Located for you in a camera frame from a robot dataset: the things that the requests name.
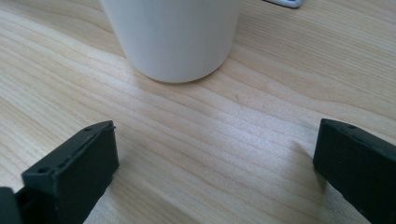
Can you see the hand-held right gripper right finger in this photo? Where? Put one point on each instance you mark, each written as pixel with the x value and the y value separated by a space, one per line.
pixel 358 161

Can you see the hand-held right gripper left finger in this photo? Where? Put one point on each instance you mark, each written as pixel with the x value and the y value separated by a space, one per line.
pixel 71 174

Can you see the white tumbler with red lid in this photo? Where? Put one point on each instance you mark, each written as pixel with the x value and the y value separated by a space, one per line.
pixel 174 37

